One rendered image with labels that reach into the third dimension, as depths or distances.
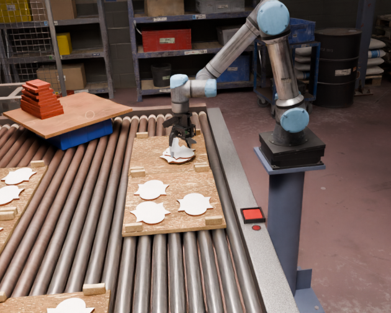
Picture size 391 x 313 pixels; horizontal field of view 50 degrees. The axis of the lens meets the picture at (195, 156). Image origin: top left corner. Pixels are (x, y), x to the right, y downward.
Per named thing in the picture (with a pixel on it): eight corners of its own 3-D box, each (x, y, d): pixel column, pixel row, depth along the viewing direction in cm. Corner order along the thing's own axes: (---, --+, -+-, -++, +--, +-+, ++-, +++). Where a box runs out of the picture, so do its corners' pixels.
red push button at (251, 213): (259, 212, 150) (259, 208, 149) (262, 221, 145) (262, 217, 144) (242, 213, 150) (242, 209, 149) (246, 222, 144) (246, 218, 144)
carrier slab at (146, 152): (202, 136, 215) (202, 133, 214) (210, 172, 178) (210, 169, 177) (134, 140, 214) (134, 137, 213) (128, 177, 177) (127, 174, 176)
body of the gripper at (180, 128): (184, 142, 179) (182, 115, 174) (170, 138, 184) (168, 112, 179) (197, 136, 184) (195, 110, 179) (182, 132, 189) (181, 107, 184)
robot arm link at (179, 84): (188, 77, 169) (168, 78, 169) (190, 104, 174) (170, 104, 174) (190, 72, 176) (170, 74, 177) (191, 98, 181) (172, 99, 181)
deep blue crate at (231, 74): (245, 74, 632) (245, 49, 616) (250, 81, 596) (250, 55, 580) (212, 76, 630) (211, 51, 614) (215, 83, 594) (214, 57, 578)
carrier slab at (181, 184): (211, 172, 178) (211, 169, 177) (226, 228, 141) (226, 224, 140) (129, 179, 176) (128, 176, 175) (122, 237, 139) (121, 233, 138)
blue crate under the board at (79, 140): (84, 120, 244) (82, 104, 240) (115, 133, 224) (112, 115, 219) (34, 135, 225) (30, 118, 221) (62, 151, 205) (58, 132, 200)
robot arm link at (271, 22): (306, 118, 186) (281, -6, 164) (313, 131, 173) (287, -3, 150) (279, 125, 188) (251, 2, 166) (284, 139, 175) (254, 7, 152)
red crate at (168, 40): (188, 44, 604) (187, 23, 592) (192, 49, 564) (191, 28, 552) (143, 47, 598) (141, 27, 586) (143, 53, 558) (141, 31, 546)
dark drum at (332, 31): (341, 92, 575) (349, 26, 537) (362, 105, 522) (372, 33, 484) (300, 95, 569) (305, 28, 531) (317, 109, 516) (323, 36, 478)
